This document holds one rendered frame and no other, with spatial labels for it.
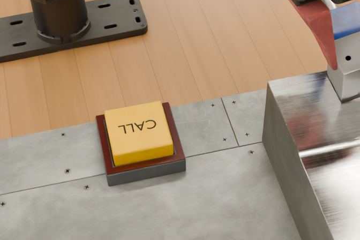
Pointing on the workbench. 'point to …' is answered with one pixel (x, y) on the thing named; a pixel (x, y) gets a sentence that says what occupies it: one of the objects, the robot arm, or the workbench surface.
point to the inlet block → (345, 48)
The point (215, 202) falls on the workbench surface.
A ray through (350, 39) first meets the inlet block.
